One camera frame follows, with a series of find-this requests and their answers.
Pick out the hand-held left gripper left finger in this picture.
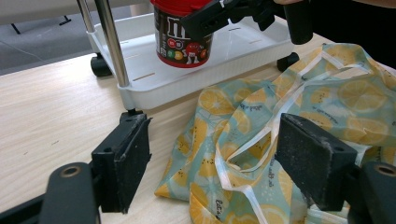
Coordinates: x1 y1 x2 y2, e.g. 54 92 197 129
91 111 153 215

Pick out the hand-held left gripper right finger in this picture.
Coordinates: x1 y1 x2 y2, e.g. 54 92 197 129
275 112 360 213

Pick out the red lid candy jar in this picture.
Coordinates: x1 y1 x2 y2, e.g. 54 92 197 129
149 0 216 69

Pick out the white two-tier trolley cart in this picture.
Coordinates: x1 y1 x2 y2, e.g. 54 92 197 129
76 0 301 119

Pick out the lemon print fabric bag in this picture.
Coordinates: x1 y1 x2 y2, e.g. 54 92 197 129
154 42 396 224

